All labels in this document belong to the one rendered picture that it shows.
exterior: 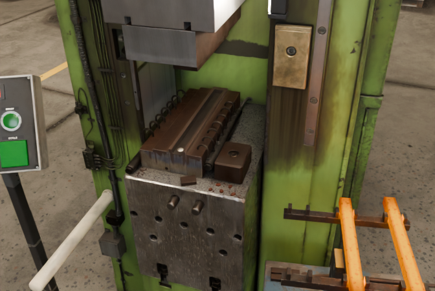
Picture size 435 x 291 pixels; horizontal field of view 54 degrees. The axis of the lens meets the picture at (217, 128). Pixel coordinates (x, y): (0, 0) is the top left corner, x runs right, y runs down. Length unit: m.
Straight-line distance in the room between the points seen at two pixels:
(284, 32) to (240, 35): 0.45
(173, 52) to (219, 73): 0.56
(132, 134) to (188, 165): 0.30
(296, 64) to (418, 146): 2.21
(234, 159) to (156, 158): 0.24
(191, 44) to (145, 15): 0.13
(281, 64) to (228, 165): 0.32
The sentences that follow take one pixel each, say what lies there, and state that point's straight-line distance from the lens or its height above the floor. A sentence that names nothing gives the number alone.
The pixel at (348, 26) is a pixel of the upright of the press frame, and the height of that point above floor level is 1.36.
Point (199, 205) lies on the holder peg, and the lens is 1.23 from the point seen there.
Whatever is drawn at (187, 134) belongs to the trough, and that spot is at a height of 0.99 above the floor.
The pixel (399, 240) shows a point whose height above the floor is 0.95.
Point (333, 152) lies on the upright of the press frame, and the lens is 1.29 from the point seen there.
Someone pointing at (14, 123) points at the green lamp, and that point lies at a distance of 1.35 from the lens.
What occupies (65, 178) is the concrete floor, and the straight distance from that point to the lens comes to 2.91.
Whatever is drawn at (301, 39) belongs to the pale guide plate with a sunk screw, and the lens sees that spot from 1.11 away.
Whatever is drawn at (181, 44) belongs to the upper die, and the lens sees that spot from 1.07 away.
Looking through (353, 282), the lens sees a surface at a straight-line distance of 1.00.
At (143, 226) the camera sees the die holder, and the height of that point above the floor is 0.72.
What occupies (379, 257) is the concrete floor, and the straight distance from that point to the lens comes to 2.38.
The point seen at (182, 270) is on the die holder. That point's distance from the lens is 1.51.
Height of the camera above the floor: 1.71
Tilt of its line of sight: 32 degrees down
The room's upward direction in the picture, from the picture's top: 1 degrees counter-clockwise
